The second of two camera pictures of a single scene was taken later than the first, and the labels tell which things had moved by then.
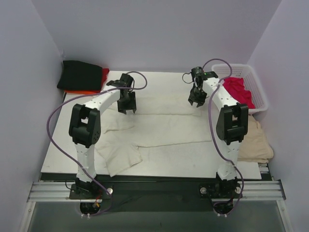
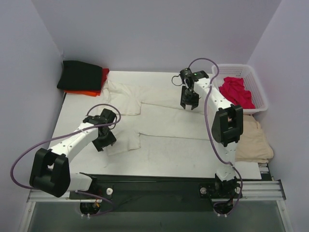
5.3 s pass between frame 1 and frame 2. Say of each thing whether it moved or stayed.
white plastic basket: stayed
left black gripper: moved
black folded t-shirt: stayed
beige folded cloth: stayed
